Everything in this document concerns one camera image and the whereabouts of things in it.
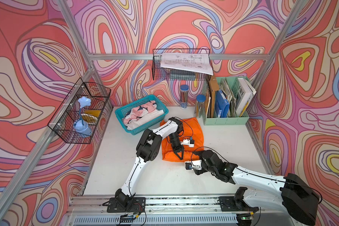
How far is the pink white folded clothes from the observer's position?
104 cm

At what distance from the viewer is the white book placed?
37.5 inches

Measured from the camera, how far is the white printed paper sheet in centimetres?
77
